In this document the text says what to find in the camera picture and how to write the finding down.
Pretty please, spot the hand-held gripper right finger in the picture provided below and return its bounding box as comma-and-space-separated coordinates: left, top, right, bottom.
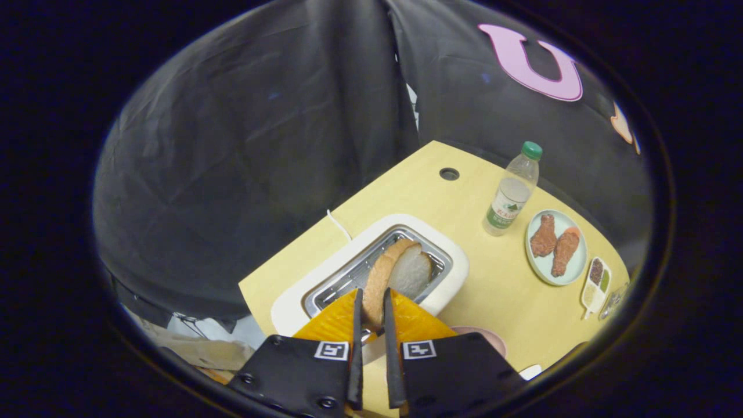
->
383, 287, 526, 418

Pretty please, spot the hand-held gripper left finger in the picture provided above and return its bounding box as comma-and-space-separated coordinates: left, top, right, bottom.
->
226, 287, 365, 418

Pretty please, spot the toast bread slice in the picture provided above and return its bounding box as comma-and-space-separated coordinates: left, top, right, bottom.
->
363, 238, 434, 332

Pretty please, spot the white toaster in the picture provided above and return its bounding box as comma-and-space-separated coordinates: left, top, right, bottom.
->
270, 213, 470, 350

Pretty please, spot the pink plate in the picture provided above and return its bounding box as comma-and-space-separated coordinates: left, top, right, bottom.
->
450, 326, 508, 358

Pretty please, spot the brown meat piece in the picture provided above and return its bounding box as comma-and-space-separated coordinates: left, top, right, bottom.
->
529, 214, 558, 258
550, 228, 581, 278

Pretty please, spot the light green plate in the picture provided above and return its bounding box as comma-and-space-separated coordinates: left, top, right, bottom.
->
524, 209, 589, 287

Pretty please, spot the clear water bottle green cap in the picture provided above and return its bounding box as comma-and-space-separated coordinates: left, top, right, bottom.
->
482, 140, 544, 237

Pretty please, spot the white divided bean dish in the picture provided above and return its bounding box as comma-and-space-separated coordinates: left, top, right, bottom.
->
580, 257, 612, 320

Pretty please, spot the clear glass utensil holder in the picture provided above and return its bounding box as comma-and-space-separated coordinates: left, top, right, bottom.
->
598, 282, 631, 322

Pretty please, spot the black backdrop cloth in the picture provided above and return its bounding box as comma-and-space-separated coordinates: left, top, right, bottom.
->
93, 0, 654, 329

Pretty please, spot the white toaster cable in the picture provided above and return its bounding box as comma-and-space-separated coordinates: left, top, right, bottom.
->
326, 208, 354, 242

